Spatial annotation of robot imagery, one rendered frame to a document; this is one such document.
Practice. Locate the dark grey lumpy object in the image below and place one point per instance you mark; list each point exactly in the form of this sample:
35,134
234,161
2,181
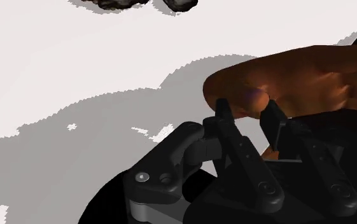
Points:
181,4
116,3

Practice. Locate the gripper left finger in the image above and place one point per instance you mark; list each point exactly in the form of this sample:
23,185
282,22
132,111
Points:
243,155

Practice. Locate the brown rounded lump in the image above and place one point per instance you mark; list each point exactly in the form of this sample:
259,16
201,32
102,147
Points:
305,77

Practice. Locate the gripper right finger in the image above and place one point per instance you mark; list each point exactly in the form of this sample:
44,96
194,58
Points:
314,155

